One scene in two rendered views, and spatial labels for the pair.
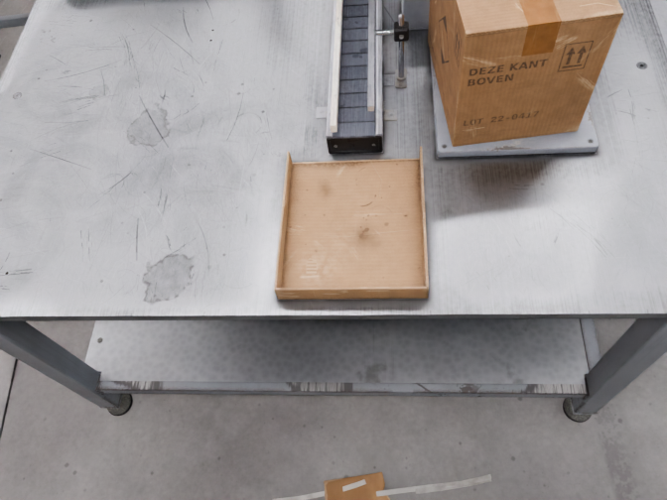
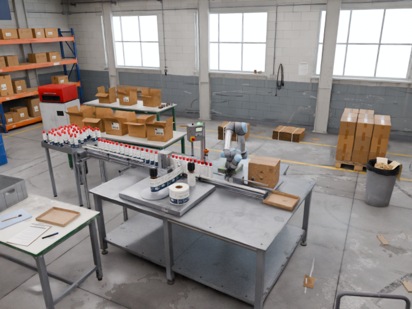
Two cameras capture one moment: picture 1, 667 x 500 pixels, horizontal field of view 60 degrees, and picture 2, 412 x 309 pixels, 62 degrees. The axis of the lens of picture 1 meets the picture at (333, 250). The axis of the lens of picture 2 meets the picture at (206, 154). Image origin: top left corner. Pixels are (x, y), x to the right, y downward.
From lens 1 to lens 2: 3.28 m
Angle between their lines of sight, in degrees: 62
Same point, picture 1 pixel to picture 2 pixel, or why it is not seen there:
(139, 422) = not seen: outside the picture
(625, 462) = (317, 243)
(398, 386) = (291, 251)
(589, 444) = (312, 246)
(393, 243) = (287, 198)
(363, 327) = (273, 251)
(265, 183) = (265, 206)
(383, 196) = (278, 197)
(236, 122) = (247, 205)
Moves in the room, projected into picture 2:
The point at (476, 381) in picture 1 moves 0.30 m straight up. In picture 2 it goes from (295, 241) to (298, 217)
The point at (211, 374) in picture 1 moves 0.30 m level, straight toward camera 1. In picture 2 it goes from (271, 277) to (298, 271)
